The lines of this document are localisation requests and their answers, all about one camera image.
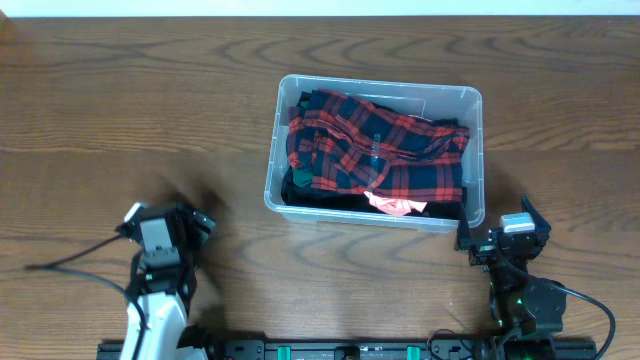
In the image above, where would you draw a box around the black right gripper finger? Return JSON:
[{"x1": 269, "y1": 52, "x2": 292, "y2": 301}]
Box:
[
  {"x1": 521, "y1": 194, "x2": 551, "y2": 233},
  {"x1": 454, "y1": 207, "x2": 472, "y2": 250}
]

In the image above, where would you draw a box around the black garment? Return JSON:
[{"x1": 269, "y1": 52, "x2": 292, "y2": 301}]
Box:
[
  {"x1": 420, "y1": 118, "x2": 469, "y2": 220},
  {"x1": 281, "y1": 168, "x2": 378, "y2": 213}
]

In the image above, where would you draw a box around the pink garment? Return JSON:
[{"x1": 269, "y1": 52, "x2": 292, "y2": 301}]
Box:
[{"x1": 364, "y1": 192, "x2": 427, "y2": 216}]

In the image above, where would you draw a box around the dark green garment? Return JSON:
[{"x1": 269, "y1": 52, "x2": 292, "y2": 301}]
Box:
[{"x1": 291, "y1": 168, "x2": 314, "y2": 188}]

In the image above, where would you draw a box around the red plaid shirt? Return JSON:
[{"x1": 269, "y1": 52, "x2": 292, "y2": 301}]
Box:
[{"x1": 285, "y1": 88, "x2": 471, "y2": 204}]

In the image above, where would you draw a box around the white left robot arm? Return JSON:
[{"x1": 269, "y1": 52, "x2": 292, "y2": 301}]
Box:
[{"x1": 117, "y1": 203, "x2": 480, "y2": 360}]

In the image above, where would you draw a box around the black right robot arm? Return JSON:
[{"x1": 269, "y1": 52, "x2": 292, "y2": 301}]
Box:
[{"x1": 457, "y1": 195, "x2": 566, "y2": 360}]

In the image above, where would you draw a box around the clear plastic storage bin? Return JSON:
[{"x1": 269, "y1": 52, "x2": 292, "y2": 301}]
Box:
[{"x1": 264, "y1": 74, "x2": 486, "y2": 233}]

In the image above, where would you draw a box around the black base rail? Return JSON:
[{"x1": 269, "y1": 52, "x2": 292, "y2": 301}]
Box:
[{"x1": 97, "y1": 338, "x2": 599, "y2": 360}]

